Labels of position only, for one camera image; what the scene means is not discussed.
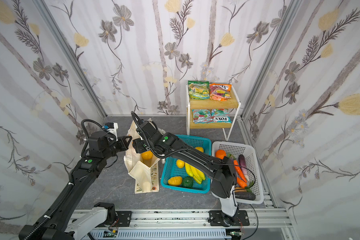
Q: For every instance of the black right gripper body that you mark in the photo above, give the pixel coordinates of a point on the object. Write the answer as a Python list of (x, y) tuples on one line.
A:
[(138, 145)]

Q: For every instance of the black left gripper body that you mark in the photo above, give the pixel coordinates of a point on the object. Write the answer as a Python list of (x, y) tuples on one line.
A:
[(120, 144)]

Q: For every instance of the yellow orange fruit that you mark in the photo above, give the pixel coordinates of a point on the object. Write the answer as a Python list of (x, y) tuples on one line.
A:
[(146, 156)]

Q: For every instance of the cream floral tote bag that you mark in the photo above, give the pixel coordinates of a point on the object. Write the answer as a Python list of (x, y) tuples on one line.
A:
[(144, 172)]

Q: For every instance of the yellow banana bunch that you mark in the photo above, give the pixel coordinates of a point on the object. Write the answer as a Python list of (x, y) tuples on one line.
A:
[(193, 172)]

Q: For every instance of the orange snack bag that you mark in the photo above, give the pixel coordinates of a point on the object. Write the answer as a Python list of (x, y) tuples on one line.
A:
[(220, 92)]

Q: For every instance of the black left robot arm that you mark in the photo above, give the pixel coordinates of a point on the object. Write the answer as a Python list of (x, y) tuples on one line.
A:
[(53, 224)]

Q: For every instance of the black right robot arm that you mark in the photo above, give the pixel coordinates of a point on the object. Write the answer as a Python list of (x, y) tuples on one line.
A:
[(221, 172)]

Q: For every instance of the teal candy bag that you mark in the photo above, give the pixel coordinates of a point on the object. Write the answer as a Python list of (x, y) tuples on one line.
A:
[(202, 116)]

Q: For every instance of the green snack bag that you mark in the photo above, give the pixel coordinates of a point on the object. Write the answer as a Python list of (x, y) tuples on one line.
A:
[(199, 90)]

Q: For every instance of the Fox's candy bag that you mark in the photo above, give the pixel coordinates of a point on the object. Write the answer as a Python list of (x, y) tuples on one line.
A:
[(221, 116)]

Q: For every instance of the teal plastic basket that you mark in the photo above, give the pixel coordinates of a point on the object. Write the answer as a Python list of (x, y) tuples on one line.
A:
[(179, 176)]

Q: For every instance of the yellow lemon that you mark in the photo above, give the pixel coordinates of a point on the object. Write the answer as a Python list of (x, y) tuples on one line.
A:
[(180, 164)]

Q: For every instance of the yellow bell pepper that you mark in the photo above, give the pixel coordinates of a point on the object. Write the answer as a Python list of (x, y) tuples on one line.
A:
[(199, 149)]

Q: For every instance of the yellow bumpy citrus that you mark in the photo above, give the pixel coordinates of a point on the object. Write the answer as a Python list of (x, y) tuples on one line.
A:
[(175, 181)]

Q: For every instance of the green bell pepper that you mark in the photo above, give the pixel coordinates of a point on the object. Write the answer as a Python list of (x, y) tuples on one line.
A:
[(187, 182)]

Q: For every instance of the orange tangerine in white basket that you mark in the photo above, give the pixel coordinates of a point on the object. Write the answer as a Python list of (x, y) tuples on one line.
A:
[(220, 154)]

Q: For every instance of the purple eggplant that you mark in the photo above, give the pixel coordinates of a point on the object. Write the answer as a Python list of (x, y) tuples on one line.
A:
[(243, 166)]

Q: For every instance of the white plastic basket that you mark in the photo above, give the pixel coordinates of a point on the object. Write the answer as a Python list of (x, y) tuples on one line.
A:
[(245, 156)]

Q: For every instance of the orange carrot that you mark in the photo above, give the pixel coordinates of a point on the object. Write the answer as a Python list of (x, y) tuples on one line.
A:
[(241, 179)]

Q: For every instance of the dark green cucumber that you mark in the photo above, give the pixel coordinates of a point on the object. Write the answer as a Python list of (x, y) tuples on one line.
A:
[(245, 196)]

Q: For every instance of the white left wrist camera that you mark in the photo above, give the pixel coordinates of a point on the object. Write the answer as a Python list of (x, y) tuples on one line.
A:
[(111, 128)]

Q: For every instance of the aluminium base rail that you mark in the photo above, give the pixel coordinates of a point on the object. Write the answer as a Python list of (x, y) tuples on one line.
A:
[(100, 223)]

